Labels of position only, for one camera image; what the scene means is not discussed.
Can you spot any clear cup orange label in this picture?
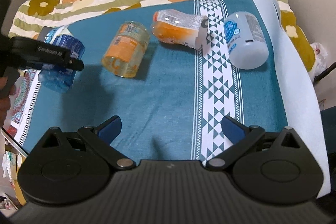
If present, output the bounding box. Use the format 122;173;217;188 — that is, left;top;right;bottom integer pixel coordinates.
101;21;150;79

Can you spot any white cup blue label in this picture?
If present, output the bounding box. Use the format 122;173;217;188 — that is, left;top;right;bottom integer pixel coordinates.
224;11;269;70

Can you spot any orange jelly cup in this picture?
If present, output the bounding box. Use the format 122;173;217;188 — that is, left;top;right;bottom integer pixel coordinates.
151;9;209;50

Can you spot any person's left hand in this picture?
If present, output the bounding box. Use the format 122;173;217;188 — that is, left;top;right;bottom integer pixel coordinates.
0;85;16;127

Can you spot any colourful mandala mat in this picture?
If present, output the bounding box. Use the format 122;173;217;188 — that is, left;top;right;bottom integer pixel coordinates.
1;69;41;157

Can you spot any white cloth sheet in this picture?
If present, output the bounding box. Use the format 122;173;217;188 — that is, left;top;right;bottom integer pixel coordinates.
253;0;331;198

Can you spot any teal patterned cloth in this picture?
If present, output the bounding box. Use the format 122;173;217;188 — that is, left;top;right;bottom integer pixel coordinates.
21;0;287;161

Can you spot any white plastic bag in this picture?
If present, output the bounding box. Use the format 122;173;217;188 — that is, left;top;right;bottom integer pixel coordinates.
309;42;327;81

